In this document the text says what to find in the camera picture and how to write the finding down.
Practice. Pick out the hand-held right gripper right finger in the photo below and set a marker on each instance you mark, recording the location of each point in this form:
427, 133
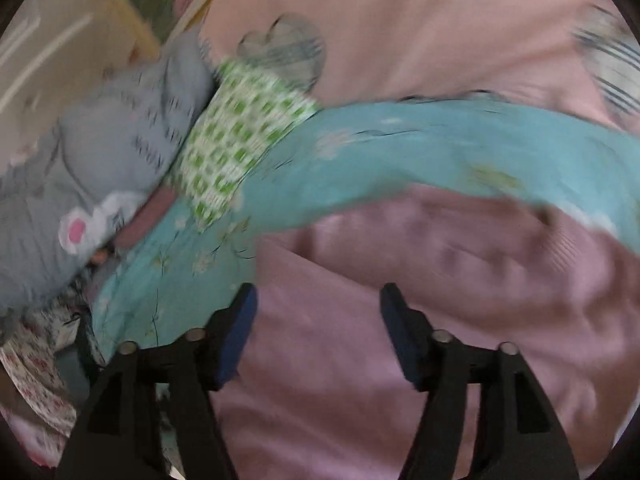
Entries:
400, 335

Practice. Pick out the grey printed quilt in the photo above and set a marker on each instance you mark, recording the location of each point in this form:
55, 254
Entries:
115, 125

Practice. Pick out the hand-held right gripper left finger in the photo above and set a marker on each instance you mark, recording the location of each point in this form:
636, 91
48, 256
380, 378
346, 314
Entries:
237, 340

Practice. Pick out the pink knitted sweater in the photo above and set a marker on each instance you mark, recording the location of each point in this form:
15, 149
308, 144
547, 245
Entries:
360, 360

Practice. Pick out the pink duvet with plaid hearts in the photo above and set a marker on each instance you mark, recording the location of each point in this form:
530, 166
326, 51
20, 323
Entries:
425, 25

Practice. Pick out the dark pink cloth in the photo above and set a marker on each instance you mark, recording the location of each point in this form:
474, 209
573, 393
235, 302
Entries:
146, 215

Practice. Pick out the yellow wooden frame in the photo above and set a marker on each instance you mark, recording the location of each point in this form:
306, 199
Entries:
127, 5

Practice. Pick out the green checked pillow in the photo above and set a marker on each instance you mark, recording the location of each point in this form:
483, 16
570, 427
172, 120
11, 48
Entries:
235, 130

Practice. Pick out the teal floral bed sheet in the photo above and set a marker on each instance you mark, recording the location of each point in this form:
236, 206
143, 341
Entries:
400, 150

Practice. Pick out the white floral cloth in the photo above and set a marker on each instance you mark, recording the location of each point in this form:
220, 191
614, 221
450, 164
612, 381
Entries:
35, 375

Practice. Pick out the beige panelled wardrobe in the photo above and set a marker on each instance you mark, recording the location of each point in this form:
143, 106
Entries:
50, 60

